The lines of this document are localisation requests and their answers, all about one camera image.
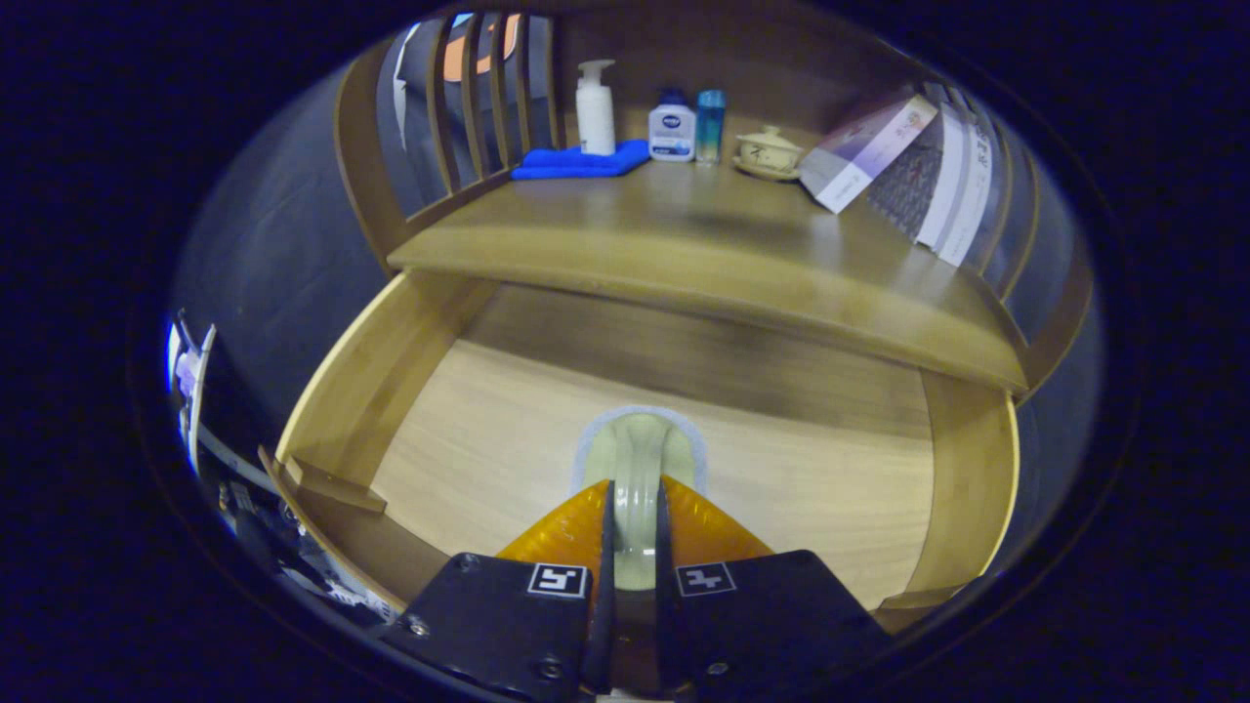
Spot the white lotion bottle blue cap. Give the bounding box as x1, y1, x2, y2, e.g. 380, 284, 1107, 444
647, 88, 697, 163

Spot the purple and white box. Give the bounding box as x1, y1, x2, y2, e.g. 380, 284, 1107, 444
799, 93, 938, 215

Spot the wooden cabinet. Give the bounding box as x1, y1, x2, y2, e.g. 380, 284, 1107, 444
332, 0, 1095, 401

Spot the wooden countertop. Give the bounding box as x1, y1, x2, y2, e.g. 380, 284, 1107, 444
388, 156, 1031, 393

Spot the cream lidded ceramic teacup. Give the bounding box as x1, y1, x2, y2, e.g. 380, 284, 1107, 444
732, 125, 807, 183

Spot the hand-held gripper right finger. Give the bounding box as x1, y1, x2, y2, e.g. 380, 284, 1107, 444
652, 476, 895, 703

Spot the small teal bottle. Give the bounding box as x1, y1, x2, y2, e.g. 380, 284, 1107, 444
695, 89, 728, 165

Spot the white pump bottle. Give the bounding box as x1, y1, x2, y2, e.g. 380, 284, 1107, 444
574, 59, 618, 157

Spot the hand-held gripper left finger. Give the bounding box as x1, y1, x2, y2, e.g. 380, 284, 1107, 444
376, 478, 618, 703

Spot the wooden drawer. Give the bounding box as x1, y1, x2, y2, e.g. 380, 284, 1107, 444
259, 269, 1021, 636

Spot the plain white book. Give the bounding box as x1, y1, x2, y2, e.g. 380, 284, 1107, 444
913, 103, 973, 253

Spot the wall poster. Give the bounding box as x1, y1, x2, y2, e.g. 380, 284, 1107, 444
168, 312, 218, 475

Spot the blue folded cloth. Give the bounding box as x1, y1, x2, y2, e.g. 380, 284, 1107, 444
510, 139, 652, 182

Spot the pale green scrubbing brush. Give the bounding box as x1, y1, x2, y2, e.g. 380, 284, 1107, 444
571, 405, 709, 592

